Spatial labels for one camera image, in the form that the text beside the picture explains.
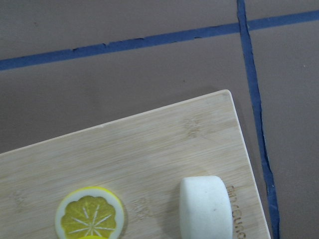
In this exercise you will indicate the bamboo cutting board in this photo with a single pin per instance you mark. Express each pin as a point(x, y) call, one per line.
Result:
point(141, 159)

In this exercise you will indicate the lemon slice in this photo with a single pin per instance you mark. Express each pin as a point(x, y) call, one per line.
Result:
point(92, 237)
point(90, 212)

